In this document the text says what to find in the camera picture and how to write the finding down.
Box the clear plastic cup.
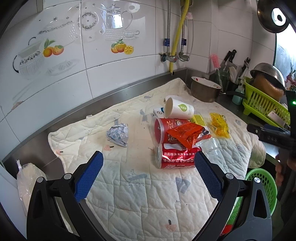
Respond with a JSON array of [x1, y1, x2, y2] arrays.
[[199, 138, 224, 164]]

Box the right hand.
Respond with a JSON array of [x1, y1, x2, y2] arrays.
[[275, 158, 296, 187]]

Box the red soda can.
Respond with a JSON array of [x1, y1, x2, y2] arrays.
[[156, 144, 201, 169]]

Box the crumpled grey paper ball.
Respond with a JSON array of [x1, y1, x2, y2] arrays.
[[106, 123, 129, 148]]

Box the steel colander bowl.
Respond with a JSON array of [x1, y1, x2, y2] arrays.
[[250, 63, 285, 90]]

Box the yellow gas hose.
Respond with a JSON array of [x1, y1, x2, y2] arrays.
[[169, 0, 191, 73]]

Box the pink bottle brush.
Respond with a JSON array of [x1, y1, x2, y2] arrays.
[[210, 54, 220, 69]]

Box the brown clay pot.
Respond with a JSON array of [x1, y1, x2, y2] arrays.
[[251, 74, 284, 102]]

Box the white blue small carton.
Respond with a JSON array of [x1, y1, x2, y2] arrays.
[[153, 107, 165, 118]]

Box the green dish rack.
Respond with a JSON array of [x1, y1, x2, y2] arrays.
[[242, 77, 290, 127]]

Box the black handled knives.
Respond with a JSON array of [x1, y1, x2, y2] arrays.
[[219, 49, 250, 78]]

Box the metal water pipe valve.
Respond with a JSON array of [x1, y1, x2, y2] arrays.
[[160, 0, 177, 63]]

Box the yellow plastic wrapper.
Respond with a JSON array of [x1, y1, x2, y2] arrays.
[[210, 113, 230, 138]]

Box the metal pot white rim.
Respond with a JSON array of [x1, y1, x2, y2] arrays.
[[190, 76, 222, 103]]

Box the white plastic bag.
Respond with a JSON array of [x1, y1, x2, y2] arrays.
[[16, 160, 47, 216]]

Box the clear bottle yellow label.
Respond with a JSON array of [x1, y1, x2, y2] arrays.
[[190, 114, 208, 130]]

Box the green perforated trash basket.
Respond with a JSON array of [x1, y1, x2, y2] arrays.
[[225, 168, 278, 227]]

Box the orange snack wrapper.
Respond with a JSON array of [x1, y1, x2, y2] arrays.
[[167, 122, 212, 150]]

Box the white paper cup green leaf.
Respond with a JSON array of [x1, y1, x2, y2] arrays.
[[164, 97, 195, 120]]

